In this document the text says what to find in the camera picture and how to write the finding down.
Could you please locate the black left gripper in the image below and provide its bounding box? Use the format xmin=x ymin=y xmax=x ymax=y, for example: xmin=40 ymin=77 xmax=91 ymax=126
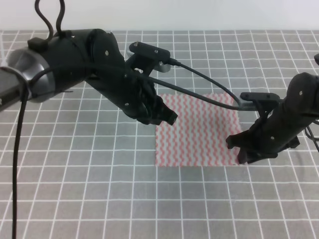
xmin=85 ymin=66 xmax=178 ymax=125

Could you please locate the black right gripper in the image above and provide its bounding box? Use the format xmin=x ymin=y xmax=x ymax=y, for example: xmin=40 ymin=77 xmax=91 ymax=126
xmin=226 ymin=99 xmax=301 ymax=164

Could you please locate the pink white zigzag towel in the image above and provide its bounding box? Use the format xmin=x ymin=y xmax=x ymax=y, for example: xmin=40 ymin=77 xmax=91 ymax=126
xmin=155 ymin=94 xmax=242 ymax=167

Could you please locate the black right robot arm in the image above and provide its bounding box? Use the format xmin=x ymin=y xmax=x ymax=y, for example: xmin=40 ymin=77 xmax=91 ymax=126
xmin=226 ymin=72 xmax=319 ymax=164

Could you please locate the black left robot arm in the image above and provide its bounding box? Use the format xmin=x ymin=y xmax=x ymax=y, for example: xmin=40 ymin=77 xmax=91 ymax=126
xmin=0 ymin=29 xmax=177 ymax=125

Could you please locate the grey grid tablecloth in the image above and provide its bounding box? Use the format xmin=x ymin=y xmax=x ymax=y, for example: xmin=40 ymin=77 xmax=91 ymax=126
xmin=0 ymin=30 xmax=319 ymax=239

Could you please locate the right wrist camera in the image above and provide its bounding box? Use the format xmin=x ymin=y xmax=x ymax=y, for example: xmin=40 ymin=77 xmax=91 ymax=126
xmin=240 ymin=92 xmax=282 ymax=112

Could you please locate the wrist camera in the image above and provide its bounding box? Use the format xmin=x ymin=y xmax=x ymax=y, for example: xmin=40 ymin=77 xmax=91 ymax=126
xmin=127 ymin=41 xmax=171 ymax=75
xmin=240 ymin=92 xmax=282 ymax=112

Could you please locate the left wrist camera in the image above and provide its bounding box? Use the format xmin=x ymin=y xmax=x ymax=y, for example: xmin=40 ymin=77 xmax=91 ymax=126
xmin=127 ymin=41 xmax=171 ymax=75

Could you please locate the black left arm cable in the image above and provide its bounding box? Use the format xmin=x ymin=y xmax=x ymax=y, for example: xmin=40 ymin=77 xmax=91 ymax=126
xmin=10 ymin=0 xmax=66 ymax=239

